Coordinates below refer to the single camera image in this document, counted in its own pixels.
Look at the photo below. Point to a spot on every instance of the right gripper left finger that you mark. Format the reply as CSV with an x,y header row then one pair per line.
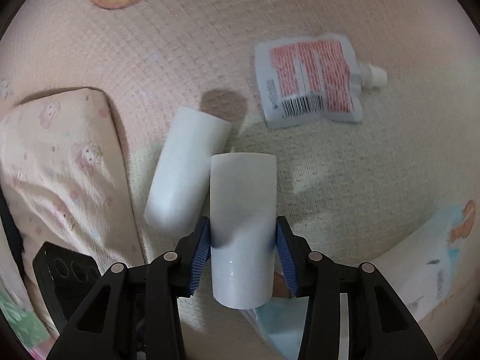
x,y
133,311

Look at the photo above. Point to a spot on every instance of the blue white tissue pack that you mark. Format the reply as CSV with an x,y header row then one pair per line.
x,y
280,323

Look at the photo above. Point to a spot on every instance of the white red spout pouch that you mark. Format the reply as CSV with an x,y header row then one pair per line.
x,y
302,80

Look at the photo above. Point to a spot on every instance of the pink cartoon print pillow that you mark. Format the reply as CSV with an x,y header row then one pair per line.
x,y
64,179

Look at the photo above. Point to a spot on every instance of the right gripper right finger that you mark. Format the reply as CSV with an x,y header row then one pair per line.
x,y
352,310

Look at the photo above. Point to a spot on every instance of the white paper roll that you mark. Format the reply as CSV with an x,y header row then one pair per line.
x,y
243,212
182,175

